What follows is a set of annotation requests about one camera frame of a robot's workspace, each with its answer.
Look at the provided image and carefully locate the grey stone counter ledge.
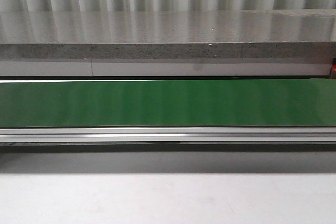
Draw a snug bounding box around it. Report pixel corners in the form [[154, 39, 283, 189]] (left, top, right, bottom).
[[1, 9, 335, 79]]

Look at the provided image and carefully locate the green conveyor belt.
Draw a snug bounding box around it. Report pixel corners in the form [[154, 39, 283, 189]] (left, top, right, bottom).
[[1, 79, 335, 128]]

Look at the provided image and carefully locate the aluminium conveyor frame rail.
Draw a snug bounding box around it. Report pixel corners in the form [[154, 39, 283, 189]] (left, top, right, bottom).
[[1, 126, 335, 146]]

